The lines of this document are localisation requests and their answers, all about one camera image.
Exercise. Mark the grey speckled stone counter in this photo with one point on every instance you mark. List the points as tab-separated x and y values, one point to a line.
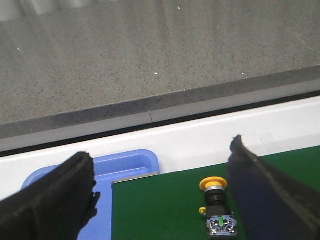
65	63

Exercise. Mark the yellow push button switch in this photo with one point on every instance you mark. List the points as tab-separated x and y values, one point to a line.
220	221

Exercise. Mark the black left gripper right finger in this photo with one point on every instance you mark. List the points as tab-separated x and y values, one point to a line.
271	204

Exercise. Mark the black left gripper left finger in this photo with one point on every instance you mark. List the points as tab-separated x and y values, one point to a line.
56	207

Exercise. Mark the blue plastic tray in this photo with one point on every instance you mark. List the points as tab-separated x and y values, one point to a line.
109	170

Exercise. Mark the white rear conveyor guard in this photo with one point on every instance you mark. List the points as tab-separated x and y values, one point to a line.
187	145

